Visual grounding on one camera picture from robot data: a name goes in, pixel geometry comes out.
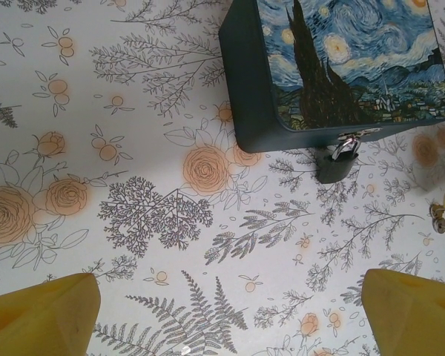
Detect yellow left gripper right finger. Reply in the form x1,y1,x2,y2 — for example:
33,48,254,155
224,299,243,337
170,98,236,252
361,268,445,356

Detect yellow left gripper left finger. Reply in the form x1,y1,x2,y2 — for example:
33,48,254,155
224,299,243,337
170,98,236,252
0,272,102,356

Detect silver keys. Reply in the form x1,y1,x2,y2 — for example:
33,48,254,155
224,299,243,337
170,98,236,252
429,202,445,235

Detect black padlock with silver shackle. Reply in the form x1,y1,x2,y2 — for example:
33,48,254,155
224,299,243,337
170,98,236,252
316,136,360,185

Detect box with starry night print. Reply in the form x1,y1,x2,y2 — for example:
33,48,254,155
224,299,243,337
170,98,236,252
218,0,445,154

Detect floral patterned table cover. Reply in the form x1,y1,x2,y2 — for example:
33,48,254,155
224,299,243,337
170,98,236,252
0,0,445,356

